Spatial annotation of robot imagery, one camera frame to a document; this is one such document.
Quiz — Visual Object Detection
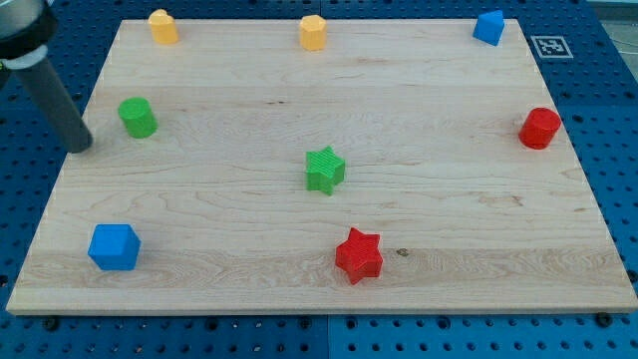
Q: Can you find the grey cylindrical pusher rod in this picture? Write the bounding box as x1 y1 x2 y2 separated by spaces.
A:
16 58 93 154

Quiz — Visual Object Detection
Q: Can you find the green cylinder block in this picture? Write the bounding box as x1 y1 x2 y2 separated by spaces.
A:
118 97 158 139

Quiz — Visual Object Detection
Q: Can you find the green star block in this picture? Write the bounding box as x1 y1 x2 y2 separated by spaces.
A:
305 146 346 195

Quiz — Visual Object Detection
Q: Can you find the red star block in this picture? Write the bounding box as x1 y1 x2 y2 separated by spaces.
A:
335 227 384 285

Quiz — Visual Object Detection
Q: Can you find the blue cube block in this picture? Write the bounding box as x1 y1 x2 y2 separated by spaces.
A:
88 223 141 271

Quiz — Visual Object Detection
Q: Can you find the yellow heart block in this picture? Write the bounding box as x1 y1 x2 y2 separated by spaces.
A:
148 9 179 45

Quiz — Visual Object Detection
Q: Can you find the wooden board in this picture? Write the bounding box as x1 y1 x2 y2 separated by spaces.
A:
7 19 637 315

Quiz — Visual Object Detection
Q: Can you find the yellow hexagon block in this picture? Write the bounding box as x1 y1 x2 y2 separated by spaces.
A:
299 15 327 51

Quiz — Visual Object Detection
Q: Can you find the blue triangular prism block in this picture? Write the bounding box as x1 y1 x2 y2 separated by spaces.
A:
473 10 505 46

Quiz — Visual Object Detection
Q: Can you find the red cylinder block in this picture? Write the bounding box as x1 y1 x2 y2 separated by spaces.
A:
518 108 562 150

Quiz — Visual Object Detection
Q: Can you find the white fiducial marker tag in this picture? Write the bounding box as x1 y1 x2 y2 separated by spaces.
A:
530 35 573 59

